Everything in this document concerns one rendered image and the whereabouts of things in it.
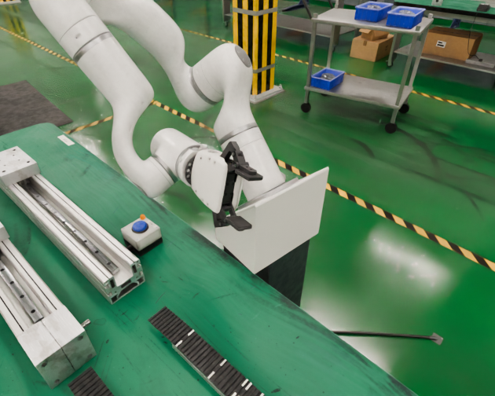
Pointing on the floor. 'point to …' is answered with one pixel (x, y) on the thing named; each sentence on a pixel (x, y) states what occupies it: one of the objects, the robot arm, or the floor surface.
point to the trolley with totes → (400, 15)
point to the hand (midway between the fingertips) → (247, 202)
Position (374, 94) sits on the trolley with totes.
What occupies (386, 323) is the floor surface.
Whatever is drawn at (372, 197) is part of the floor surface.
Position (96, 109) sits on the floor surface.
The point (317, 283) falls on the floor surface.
